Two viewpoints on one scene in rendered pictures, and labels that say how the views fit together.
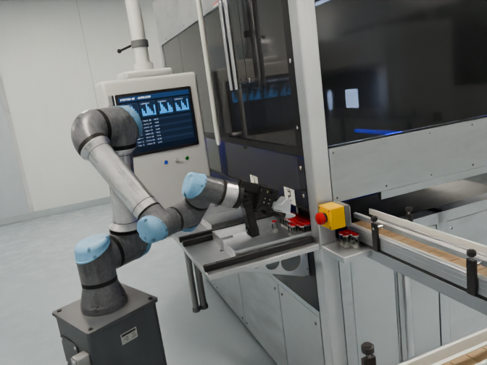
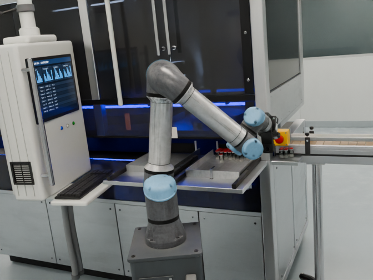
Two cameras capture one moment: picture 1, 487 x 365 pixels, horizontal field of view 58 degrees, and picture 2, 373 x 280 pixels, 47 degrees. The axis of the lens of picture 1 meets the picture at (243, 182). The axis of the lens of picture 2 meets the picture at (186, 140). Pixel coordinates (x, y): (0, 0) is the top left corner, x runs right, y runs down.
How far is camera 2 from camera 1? 146 cm
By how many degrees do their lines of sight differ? 43
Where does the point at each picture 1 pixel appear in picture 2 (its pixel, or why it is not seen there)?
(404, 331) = (320, 203)
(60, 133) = not seen: outside the picture
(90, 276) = (172, 210)
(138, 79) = (38, 44)
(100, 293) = (177, 224)
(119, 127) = not seen: hidden behind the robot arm
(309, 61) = (265, 33)
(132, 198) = (236, 128)
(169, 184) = (65, 149)
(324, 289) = (270, 192)
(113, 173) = (215, 110)
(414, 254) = (342, 148)
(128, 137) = not seen: hidden behind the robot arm
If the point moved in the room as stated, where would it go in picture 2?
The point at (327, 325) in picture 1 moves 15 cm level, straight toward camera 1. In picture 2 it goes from (271, 218) to (295, 227)
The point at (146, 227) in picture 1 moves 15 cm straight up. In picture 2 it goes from (256, 146) to (253, 104)
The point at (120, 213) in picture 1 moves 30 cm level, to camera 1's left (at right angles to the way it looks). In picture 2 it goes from (166, 154) to (100, 177)
